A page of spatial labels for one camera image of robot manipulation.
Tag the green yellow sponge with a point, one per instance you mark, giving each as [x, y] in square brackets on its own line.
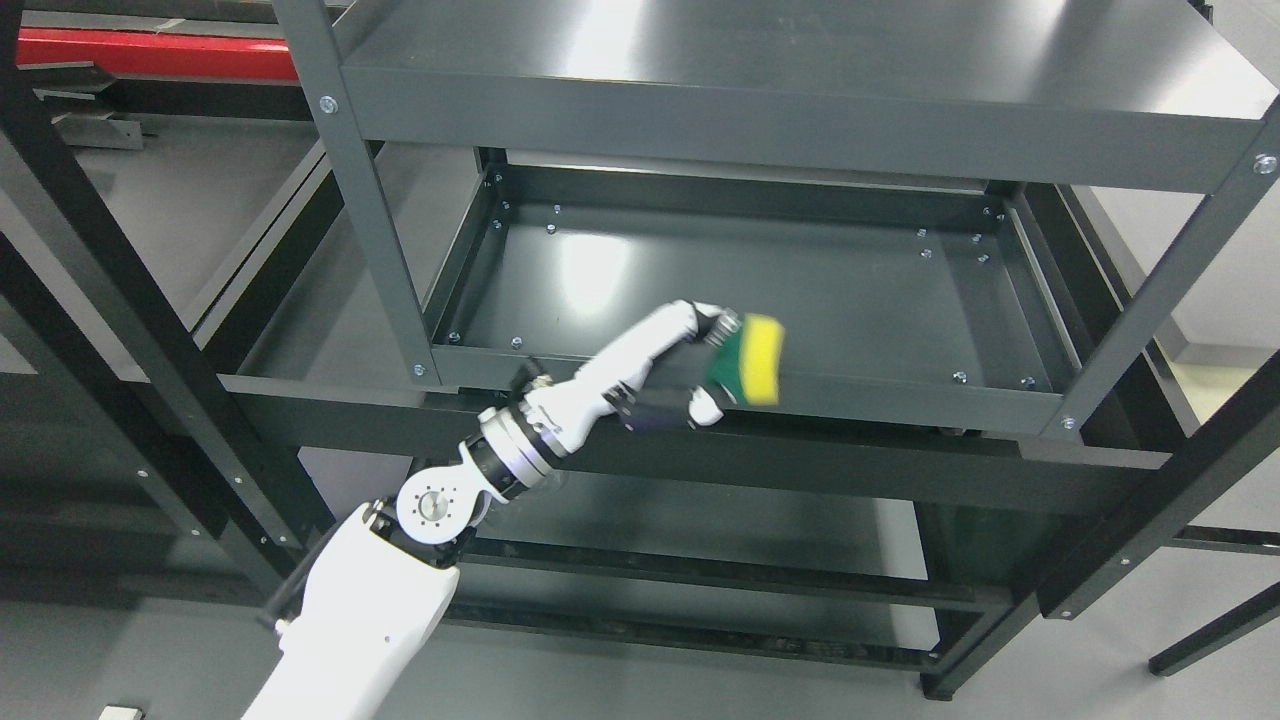
[745, 364]

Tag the red metal beam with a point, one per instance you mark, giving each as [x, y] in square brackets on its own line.
[137, 53]

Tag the black metal rack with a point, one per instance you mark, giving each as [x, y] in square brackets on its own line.
[273, 506]

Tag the dark grey metal shelf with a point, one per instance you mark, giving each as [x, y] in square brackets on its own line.
[971, 217]

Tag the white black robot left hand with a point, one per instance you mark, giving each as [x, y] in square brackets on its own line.
[680, 365]

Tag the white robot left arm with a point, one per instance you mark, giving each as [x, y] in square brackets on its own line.
[360, 607]

